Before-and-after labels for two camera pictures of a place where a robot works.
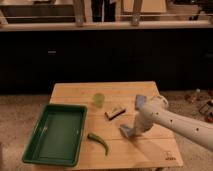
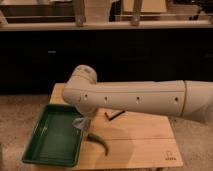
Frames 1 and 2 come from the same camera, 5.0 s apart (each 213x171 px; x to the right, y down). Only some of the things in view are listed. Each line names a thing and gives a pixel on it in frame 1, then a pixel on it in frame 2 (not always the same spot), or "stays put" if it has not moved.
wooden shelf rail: [101, 26] stays put
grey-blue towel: [129, 131] to [79, 122]
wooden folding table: [109, 106] stays put
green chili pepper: [92, 136] stays put
